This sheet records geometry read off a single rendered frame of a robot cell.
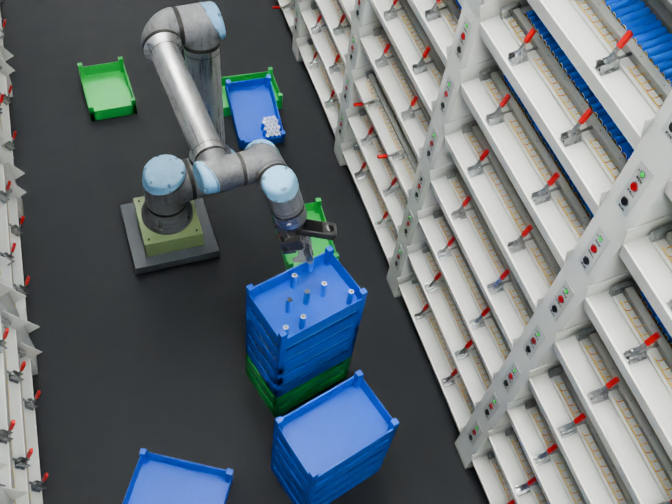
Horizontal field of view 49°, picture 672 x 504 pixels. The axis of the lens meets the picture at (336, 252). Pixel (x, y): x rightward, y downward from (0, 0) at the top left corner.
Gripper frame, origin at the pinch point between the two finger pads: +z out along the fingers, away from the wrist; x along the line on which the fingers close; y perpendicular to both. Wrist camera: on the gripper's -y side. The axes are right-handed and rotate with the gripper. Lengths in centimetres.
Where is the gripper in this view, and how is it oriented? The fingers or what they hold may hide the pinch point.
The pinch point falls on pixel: (312, 257)
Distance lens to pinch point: 218.4
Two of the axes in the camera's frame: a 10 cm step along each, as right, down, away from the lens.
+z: 1.6, 5.7, 8.1
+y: -9.8, 1.5, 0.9
